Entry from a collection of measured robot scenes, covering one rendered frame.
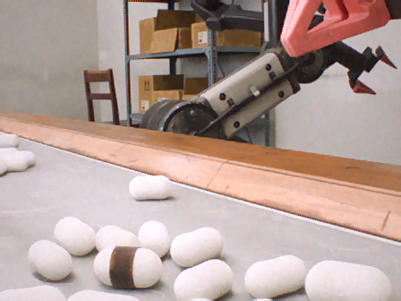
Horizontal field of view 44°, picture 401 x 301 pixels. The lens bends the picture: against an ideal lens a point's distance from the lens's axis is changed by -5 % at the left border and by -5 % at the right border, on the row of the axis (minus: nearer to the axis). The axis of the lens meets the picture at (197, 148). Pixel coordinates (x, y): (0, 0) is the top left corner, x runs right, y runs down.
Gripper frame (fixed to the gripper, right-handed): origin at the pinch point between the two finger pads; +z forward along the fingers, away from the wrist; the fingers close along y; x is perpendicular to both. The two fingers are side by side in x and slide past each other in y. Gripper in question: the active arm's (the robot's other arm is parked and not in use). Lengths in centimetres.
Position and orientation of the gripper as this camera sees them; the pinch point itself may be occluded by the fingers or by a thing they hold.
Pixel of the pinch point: (295, 40)
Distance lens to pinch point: 32.3
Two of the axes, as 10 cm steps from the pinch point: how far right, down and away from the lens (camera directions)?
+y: 5.8, 1.1, -8.1
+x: 5.3, 7.0, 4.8
